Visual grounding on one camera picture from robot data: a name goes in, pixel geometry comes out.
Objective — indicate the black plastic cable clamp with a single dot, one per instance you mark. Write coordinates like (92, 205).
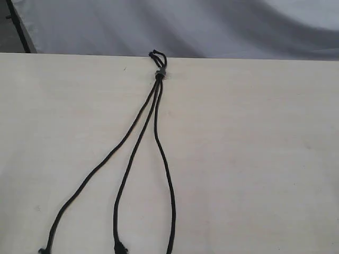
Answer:
(160, 74)

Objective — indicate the black metal stand pole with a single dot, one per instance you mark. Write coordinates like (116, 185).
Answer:
(17, 24)

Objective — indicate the grey backdrop cloth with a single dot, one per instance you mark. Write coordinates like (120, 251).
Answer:
(203, 29)

